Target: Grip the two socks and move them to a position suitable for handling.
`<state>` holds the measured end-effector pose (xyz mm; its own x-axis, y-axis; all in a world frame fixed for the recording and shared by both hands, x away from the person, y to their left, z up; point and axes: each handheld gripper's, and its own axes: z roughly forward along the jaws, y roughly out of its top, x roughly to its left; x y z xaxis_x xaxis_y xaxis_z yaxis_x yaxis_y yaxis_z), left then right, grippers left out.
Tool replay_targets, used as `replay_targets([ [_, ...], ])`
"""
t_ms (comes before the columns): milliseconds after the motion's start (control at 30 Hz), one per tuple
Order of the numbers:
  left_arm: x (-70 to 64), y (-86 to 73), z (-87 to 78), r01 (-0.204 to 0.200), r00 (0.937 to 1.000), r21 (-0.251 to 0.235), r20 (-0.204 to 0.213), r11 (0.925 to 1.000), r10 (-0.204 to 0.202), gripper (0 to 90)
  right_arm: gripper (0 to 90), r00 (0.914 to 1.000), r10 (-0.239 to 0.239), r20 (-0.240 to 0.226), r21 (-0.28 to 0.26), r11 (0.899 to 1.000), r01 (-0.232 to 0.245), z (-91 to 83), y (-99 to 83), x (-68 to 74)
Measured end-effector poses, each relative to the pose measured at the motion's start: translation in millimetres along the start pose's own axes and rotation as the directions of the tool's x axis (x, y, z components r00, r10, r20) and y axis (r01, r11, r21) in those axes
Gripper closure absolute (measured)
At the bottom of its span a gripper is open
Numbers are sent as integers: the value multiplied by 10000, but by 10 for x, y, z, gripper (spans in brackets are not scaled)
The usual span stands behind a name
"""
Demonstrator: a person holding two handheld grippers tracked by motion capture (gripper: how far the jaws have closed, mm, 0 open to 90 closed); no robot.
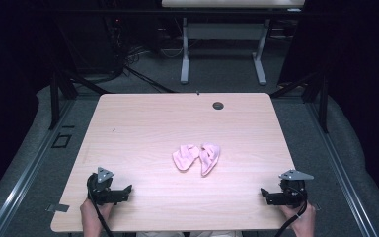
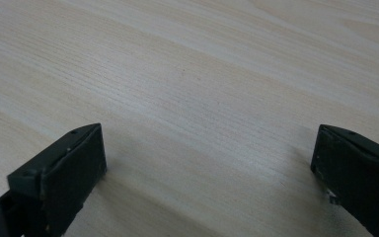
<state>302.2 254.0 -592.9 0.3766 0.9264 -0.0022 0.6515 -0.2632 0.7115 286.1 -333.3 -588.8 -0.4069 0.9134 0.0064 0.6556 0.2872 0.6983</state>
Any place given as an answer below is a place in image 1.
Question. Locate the black tape square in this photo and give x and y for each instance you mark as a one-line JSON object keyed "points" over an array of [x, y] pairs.
{"points": [[61, 141]]}

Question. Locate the person's right hand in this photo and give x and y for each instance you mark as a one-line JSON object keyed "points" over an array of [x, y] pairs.
{"points": [[304, 217]]}

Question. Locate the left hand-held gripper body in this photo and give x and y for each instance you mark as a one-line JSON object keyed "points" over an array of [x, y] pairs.
{"points": [[100, 191]]}

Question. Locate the grey tape piece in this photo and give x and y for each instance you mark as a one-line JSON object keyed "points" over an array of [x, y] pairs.
{"points": [[58, 208]]}

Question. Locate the person's left hand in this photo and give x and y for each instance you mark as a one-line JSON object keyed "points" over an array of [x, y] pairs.
{"points": [[92, 212]]}

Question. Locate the black metal frame stand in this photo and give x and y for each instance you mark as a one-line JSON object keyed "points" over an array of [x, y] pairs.
{"points": [[54, 98], [322, 102]]}

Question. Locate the aluminium floor rail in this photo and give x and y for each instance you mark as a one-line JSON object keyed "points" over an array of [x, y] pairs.
{"points": [[23, 177], [342, 171]]}

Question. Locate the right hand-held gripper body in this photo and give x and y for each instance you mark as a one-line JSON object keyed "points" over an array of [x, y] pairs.
{"points": [[292, 192]]}

